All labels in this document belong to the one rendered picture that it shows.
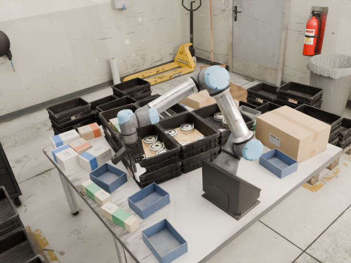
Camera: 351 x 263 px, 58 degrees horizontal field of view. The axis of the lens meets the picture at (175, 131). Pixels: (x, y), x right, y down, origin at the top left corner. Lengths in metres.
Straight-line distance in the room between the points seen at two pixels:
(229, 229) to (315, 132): 0.91
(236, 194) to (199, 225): 0.27
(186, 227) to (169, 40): 4.74
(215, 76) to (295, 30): 3.43
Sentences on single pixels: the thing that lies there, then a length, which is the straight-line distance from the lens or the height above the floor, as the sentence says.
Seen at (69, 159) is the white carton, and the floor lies 0.78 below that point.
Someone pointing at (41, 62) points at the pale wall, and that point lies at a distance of 5.10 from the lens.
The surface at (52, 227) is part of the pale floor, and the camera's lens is 3.05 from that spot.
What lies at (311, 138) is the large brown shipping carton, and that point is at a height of 0.87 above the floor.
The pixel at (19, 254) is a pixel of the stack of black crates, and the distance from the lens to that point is 2.41.
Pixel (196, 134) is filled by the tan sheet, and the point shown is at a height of 0.83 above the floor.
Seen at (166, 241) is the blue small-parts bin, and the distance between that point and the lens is 1.75.
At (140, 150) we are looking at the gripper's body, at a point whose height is 1.16.
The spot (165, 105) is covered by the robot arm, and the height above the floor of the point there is 1.31.
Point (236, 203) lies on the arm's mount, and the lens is 1.77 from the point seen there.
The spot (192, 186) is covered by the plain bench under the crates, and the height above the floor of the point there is 0.70.
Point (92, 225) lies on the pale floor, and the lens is 2.94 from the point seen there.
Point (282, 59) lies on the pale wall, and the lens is 5.07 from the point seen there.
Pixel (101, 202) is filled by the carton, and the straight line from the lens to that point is 1.98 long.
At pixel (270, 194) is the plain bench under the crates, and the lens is 2.02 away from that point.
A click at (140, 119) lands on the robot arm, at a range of 1.51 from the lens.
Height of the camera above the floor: 2.03
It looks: 31 degrees down
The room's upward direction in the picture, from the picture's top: 5 degrees counter-clockwise
